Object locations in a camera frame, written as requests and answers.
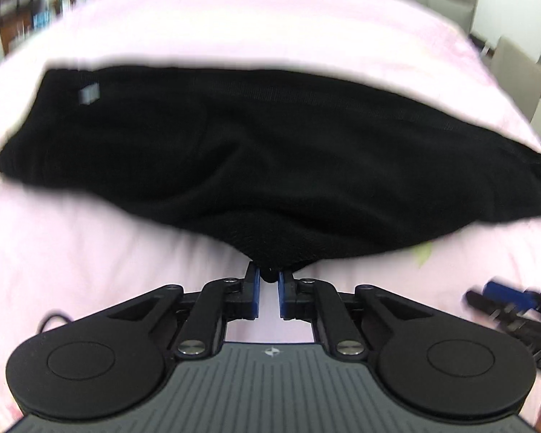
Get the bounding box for wooden bookshelf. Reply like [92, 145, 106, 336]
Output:
[0, 0, 56, 75]

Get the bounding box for pink floral bedsheet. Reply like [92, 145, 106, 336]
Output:
[0, 0, 541, 433]

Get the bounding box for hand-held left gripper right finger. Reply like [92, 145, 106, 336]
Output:
[277, 270, 472, 358]

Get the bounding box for black pants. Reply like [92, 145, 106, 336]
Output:
[0, 56, 541, 280]

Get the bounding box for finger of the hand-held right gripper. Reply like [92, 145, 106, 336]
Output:
[481, 281, 541, 315]
[465, 289, 541, 373]

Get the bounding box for black cable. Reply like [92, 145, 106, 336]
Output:
[38, 310, 76, 335]

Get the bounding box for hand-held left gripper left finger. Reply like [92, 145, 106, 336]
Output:
[70, 262, 261, 360]

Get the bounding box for beige chair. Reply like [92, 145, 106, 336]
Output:
[491, 36, 541, 123]

